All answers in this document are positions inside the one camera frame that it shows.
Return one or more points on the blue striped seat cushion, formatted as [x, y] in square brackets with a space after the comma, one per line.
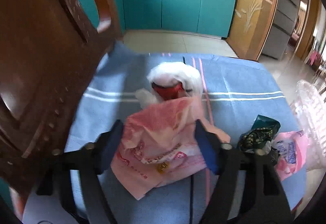
[242, 81]

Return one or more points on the carved wooden chair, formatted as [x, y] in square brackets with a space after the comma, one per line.
[38, 35]

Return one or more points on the small pink wrapper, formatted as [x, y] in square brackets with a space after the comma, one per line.
[290, 152]

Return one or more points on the dark green crumpled wrapper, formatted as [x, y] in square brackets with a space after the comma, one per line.
[254, 137]

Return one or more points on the teal kitchen cabinet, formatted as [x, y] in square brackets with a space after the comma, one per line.
[178, 2]

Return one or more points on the large pink plastic bag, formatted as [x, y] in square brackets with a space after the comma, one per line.
[152, 137]

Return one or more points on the white plastic bag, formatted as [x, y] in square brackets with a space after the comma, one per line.
[178, 71]

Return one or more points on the grey refrigerator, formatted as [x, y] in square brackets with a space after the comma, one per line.
[282, 15]

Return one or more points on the white waste basket with liner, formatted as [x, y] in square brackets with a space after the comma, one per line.
[310, 112]

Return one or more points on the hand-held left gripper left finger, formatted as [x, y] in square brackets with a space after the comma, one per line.
[112, 142]

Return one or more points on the wooden framed glass door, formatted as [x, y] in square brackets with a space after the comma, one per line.
[252, 17]

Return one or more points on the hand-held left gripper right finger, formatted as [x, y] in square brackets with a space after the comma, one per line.
[206, 150]

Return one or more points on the pink hanging cloth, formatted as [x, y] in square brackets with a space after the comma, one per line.
[313, 59]

